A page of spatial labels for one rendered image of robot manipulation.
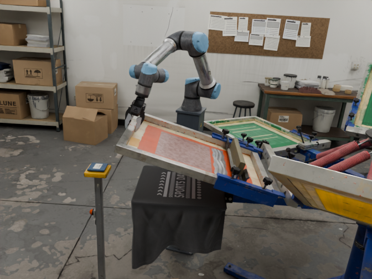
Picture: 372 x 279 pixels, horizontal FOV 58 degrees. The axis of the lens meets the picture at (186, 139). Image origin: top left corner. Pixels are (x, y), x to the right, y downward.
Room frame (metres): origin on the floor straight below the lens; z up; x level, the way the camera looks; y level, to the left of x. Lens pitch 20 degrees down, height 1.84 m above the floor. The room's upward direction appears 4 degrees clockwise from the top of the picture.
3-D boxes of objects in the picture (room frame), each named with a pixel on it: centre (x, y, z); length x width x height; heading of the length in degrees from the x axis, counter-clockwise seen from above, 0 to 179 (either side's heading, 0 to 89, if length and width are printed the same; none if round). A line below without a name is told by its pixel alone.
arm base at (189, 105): (2.39, -0.03, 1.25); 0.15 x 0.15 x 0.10
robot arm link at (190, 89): (2.39, -0.03, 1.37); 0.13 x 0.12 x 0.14; 60
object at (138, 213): (1.47, 0.01, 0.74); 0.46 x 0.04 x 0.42; 90
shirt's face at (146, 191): (1.68, 0.01, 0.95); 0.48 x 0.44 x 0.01; 90
